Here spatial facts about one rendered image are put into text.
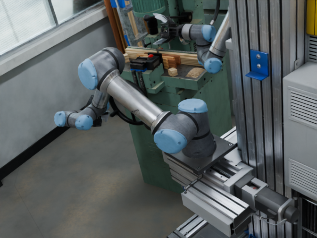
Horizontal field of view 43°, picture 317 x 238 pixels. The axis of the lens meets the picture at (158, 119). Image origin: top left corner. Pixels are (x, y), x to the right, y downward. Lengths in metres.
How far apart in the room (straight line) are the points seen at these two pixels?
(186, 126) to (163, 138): 0.10
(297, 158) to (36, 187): 2.19
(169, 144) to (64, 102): 2.26
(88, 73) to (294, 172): 0.87
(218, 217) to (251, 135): 0.36
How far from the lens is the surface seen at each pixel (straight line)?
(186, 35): 1.96
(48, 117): 3.62
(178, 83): 2.19
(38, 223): 2.93
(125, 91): 1.60
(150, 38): 2.31
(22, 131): 3.48
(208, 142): 1.70
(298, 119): 1.41
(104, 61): 1.66
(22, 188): 3.28
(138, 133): 2.61
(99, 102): 1.97
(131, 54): 2.51
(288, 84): 1.37
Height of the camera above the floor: 1.88
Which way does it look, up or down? 32 degrees down
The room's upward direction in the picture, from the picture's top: 12 degrees counter-clockwise
